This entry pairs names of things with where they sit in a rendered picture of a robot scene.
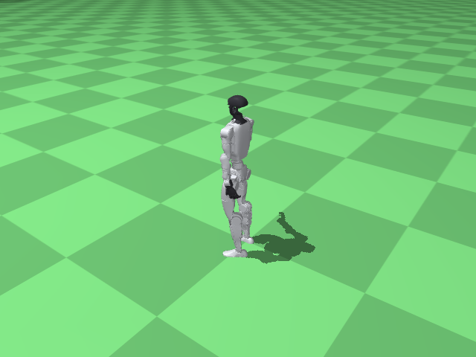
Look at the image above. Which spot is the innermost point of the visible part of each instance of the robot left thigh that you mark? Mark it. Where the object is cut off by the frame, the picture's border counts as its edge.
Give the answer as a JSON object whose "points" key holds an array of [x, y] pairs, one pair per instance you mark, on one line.
{"points": [[229, 204]]}

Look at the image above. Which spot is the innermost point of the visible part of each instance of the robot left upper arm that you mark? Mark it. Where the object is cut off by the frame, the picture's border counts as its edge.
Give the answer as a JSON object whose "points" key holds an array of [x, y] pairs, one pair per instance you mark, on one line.
{"points": [[226, 135]]}

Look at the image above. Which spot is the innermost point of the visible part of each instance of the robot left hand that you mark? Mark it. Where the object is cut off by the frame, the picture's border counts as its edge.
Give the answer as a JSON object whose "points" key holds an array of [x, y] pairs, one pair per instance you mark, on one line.
{"points": [[231, 191]]}

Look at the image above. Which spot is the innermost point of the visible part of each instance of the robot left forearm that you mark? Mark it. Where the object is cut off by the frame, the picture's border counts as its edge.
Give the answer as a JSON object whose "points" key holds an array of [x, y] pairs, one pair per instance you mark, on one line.
{"points": [[226, 176]]}

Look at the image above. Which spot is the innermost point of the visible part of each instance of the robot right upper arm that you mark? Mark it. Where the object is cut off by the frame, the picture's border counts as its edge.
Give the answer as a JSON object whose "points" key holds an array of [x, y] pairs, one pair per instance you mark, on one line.
{"points": [[252, 123]]}

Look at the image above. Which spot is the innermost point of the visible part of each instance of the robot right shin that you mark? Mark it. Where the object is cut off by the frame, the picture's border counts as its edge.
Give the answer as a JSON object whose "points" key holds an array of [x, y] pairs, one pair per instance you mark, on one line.
{"points": [[246, 222]]}

